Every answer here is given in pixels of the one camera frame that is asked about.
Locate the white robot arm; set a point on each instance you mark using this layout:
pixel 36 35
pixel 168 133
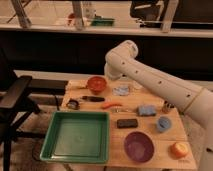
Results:
pixel 191 99

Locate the blue cup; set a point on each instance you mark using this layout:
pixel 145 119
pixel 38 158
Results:
pixel 163 124

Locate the light blue crumpled cloth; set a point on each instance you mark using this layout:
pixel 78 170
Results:
pixel 122 90

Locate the red bowl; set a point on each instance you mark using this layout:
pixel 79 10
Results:
pixel 96 84

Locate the small brown bottle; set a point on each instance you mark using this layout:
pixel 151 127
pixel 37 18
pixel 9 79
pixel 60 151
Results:
pixel 167 107

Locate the blue sponge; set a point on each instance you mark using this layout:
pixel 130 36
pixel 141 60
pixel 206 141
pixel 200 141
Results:
pixel 146 110

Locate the orange pepper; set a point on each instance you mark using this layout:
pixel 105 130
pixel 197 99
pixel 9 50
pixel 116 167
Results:
pixel 107 105

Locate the black handled tool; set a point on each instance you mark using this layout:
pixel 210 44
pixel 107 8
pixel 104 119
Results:
pixel 93 98

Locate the small dark round object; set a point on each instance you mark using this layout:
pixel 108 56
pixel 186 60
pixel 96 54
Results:
pixel 73 104

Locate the purple bowl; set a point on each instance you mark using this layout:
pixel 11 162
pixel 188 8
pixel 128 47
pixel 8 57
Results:
pixel 139 147

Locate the black rectangular block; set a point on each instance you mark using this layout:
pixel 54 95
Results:
pixel 127 123

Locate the orange yellow fruit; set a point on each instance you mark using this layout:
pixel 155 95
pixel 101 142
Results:
pixel 179 149

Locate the metal utensil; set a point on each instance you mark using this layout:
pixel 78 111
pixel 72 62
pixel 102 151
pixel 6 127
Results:
pixel 117 110

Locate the green plastic tray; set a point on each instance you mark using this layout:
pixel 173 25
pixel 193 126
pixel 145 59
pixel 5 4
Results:
pixel 77 137

